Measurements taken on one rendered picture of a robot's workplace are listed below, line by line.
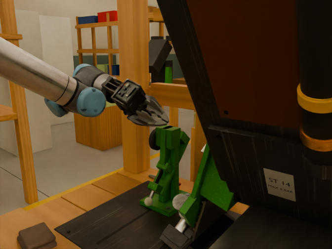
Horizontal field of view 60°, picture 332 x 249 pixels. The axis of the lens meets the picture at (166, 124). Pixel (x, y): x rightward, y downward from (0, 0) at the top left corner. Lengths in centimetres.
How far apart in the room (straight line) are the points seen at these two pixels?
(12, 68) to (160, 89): 68
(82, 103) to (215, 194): 38
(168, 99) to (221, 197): 67
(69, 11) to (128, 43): 767
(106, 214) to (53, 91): 46
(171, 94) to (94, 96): 51
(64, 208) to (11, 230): 19
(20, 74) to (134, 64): 59
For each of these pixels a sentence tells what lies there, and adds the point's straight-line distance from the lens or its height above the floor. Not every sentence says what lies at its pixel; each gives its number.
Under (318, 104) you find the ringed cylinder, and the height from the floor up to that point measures 137.
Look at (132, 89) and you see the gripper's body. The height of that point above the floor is 132.
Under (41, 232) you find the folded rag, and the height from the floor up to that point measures 93.
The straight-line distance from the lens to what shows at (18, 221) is 105.
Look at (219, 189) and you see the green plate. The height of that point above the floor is 114.
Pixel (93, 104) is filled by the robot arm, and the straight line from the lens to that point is 74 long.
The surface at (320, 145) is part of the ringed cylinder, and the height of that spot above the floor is 132.
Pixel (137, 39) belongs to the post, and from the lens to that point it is 120.
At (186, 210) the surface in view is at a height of 109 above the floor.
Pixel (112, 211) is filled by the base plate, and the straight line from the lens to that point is 100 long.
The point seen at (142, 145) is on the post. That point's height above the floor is 101.
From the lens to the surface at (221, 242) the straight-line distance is 48.
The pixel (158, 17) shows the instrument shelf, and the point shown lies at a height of 151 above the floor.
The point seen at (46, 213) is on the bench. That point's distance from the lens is 109.
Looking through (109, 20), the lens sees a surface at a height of 203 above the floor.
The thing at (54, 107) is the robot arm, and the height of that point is 126.
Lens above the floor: 142
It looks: 15 degrees down
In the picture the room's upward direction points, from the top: straight up
